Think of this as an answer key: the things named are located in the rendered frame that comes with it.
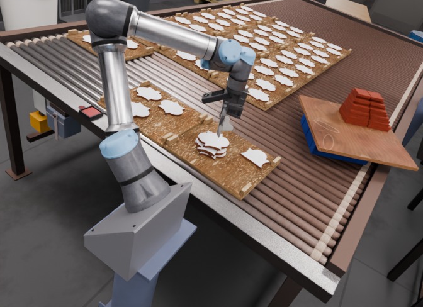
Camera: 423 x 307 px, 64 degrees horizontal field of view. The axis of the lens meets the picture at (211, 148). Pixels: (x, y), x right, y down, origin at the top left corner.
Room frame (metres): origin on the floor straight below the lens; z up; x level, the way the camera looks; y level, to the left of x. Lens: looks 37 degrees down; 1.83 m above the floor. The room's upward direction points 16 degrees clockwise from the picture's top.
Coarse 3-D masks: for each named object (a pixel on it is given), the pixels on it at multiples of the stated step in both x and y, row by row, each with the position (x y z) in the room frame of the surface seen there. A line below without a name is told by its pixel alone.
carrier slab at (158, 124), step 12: (132, 96) 1.43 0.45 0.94; (168, 96) 1.54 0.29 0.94; (156, 108) 1.39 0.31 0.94; (192, 108) 1.49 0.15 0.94; (144, 120) 1.26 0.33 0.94; (156, 120) 1.29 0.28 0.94; (168, 120) 1.32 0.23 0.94; (180, 120) 1.35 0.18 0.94; (192, 120) 1.38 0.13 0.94; (144, 132) 1.18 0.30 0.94; (156, 132) 1.20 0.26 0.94; (168, 132) 1.23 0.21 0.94; (180, 132) 1.25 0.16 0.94
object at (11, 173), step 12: (0, 72) 1.52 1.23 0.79; (0, 84) 1.53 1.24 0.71; (12, 84) 1.57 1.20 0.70; (0, 96) 1.54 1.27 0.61; (12, 96) 1.56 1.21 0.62; (12, 108) 1.55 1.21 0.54; (12, 120) 1.54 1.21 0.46; (12, 132) 1.53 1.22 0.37; (12, 144) 1.52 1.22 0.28; (12, 156) 1.53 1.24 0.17; (12, 168) 1.54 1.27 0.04; (24, 168) 1.57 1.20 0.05
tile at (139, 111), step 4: (132, 104) 1.35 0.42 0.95; (136, 104) 1.35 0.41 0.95; (140, 104) 1.37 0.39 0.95; (132, 108) 1.31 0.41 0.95; (136, 108) 1.32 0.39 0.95; (140, 108) 1.33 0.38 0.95; (144, 108) 1.34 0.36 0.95; (148, 108) 1.35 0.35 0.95; (132, 112) 1.28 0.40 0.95; (136, 112) 1.29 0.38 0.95; (140, 112) 1.30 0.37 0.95; (144, 112) 1.31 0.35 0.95; (148, 112) 1.32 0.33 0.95; (136, 116) 1.27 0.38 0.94; (140, 116) 1.27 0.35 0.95; (144, 116) 1.28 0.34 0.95; (148, 116) 1.30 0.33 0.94
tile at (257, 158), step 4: (248, 152) 1.24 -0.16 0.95; (252, 152) 1.25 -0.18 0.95; (256, 152) 1.26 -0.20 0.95; (260, 152) 1.27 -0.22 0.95; (244, 156) 1.21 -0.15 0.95; (248, 156) 1.21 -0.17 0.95; (252, 156) 1.22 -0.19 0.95; (256, 156) 1.23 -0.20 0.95; (260, 156) 1.24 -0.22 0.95; (264, 156) 1.25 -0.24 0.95; (248, 160) 1.19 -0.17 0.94; (252, 160) 1.19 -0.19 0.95; (256, 160) 1.20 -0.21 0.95; (260, 160) 1.20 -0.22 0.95; (264, 160) 1.21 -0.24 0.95; (256, 164) 1.17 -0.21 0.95; (260, 164) 1.18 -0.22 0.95; (260, 168) 1.16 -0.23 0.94
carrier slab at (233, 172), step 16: (208, 128) 1.35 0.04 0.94; (176, 144) 1.16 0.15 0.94; (192, 144) 1.19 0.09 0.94; (240, 144) 1.30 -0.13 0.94; (192, 160) 1.08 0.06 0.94; (208, 160) 1.11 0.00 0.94; (224, 160) 1.15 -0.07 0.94; (240, 160) 1.18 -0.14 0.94; (272, 160) 1.25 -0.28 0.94; (208, 176) 1.02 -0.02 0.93; (224, 176) 1.05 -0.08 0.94; (240, 176) 1.08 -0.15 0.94; (256, 176) 1.10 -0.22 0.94
